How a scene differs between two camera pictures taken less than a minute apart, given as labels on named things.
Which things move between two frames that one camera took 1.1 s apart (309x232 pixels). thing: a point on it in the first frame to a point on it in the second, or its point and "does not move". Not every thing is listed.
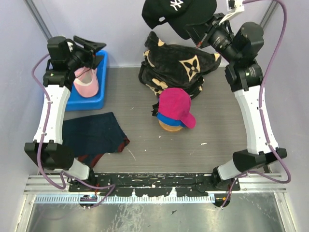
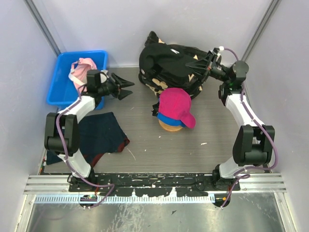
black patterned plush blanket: [165, 66] does not move
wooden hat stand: [170, 127] does not move
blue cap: [170, 120] does not move
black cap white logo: [177, 13] to [165, 58]
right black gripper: [199, 32] to [205, 66]
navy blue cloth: [89, 138] does not move
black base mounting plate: [152, 184] does not move
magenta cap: [175, 103] does not move
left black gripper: [90, 49] to [121, 94]
